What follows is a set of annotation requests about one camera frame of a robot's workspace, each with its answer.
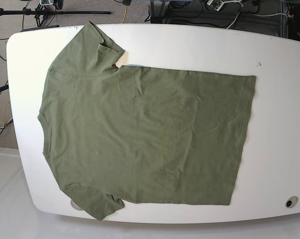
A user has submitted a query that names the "table grommet hole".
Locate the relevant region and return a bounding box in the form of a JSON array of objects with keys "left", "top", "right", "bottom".
[
  {"left": 70, "top": 200, "right": 82, "bottom": 211},
  {"left": 285, "top": 196, "right": 299, "bottom": 208}
]

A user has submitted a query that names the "left table grommet hole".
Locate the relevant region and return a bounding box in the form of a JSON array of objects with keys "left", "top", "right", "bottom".
[{"left": 70, "top": 200, "right": 82, "bottom": 211}]

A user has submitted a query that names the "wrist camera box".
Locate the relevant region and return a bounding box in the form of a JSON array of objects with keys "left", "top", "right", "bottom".
[
  {"left": 207, "top": 0, "right": 224, "bottom": 11},
  {"left": 39, "top": 0, "right": 54, "bottom": 5}
]

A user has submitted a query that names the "right table grommet hole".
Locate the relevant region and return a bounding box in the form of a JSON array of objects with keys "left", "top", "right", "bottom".
[{"left": 285, "top": 196, "right": 299, "bottom": 208}]

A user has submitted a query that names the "black tripod stand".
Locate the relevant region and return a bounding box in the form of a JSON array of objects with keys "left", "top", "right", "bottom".
[{"left": 0, "top": 0, "right": 111, "bottom": 27}]

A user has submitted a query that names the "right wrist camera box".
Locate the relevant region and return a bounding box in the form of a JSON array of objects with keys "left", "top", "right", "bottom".
[{"left": 39, "top": 0, "right": 54, "bottom": 5}]

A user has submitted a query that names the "olive green T-shirt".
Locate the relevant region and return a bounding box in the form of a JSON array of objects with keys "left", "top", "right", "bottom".
[{"left": 38, "top": 22, "right": 256, "bottom": 221}]

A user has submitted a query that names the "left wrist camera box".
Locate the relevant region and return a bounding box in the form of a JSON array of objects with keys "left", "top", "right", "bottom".
[{"left": 207, "top": 0, "right": 224, "bottom": 11}]

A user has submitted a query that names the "white cable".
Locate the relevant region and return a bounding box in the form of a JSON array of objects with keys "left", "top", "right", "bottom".
[{"left": 225, "top": 2, "right": 242, "bottom": 30}]

